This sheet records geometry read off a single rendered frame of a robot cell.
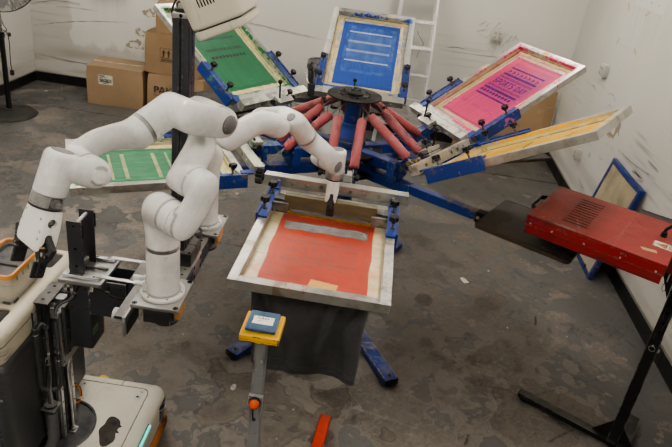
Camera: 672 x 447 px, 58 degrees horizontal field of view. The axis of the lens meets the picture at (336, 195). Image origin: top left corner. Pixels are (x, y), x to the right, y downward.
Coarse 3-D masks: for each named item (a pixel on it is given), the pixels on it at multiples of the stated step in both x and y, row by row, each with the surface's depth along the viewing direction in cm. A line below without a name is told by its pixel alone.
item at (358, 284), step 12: (348, 228) 267; (360, 228) 268; (372, 228) 270; (336, 240) 256; (348, 240) 257; (360, 240) 258; (372, 240) 260; (360, 252) 249; (360, 264) 241; (324, 276) 230; (336, 276) 231; (348, 276) 232; (360, 276) 233; (348, 288) 225; (360, 288) 226
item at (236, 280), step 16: (384, 208) 281; (256, 224) 253; (256, 240) 242; (240, 256) 229; (384, 256) 242; (240, 272) 220; (384, 272) 231; (240, 288) 216; (256, 288) 216; (272, 288) 215; (288, 288) 214; (304, 288) 215; (320, 288) 217; (384, 288) 221; (336, 304) 214; (352, 304) 214; (368, 304) 213; (384, 304) 212
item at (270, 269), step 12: (288, 216) 270; (300, 216) 272; (276, 240) 250; (276, 252) 242; (264, 264) 233; (276, 264) 234; (264, 276) 225; (276, 276) 226; (288, 276) 227; (300, 276) 228; (312, 276) 229
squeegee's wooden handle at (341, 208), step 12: (288, 192) 268; (288, 204) 268; (300, 204) 267; (312, 204) 266; (324, 204) 266; (336, 204) 265; (348, 204) 265; (360, 204) 266; (348, 216) 267; (360, 216) 266
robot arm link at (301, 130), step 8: (280, 112) 233; (288, 112) 231; (296, 112) 231; (288, 120) 229; (296, 120) 228; (304, 120) 230; (296, 128) 229; (304, 128) 231; (312, 128) 236; (296, 136) 233; (304, 136) 233; (312, 136) 236; (304, 144) 237
